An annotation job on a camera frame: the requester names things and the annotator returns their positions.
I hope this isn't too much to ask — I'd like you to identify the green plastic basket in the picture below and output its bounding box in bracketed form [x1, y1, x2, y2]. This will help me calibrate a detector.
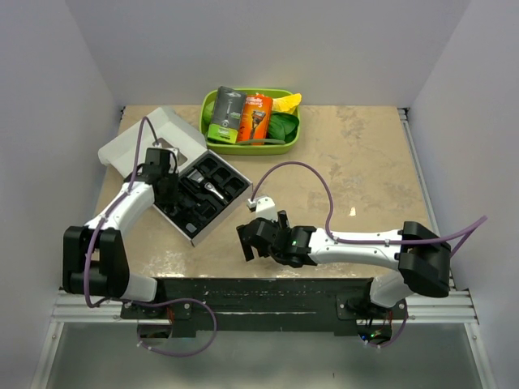
[206, 88, 301, 156]

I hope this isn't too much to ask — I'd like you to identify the green cloth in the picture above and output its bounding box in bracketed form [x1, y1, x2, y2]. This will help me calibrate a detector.
[267, 112, 300, 143]

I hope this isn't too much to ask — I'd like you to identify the black silver hair clipper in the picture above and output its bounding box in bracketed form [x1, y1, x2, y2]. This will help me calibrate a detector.
[186, 169, 227, 204]

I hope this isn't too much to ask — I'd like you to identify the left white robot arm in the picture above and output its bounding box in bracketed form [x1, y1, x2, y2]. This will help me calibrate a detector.
[62, 147, 179, 318]

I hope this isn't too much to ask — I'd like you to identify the white clipper kit box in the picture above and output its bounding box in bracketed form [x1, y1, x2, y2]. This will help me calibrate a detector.
[85, 107, 252, 247]

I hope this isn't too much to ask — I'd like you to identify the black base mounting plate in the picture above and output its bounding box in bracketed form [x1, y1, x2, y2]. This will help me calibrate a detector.
[121, 278, 405, 337]

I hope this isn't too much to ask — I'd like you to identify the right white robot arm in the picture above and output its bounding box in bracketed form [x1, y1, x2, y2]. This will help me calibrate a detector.
[237, 212, 451, 318]

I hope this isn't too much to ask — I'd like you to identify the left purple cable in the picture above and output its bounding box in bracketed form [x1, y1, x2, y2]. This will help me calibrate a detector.
[83, 116, 218, 357]

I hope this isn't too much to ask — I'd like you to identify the grey green razor package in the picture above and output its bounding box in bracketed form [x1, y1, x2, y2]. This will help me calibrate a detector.
[207, 86, 247, 144]

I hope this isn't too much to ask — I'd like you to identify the orange razor package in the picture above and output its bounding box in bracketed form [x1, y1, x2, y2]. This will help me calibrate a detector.
[237, 93, 273, 143]

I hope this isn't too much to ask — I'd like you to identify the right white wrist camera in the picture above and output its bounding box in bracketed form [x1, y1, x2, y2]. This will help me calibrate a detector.
[247, 196, 278, 222]

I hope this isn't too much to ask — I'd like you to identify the yellow cloth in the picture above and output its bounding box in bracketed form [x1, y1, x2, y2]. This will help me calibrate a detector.
[272, 93, 302, 114]

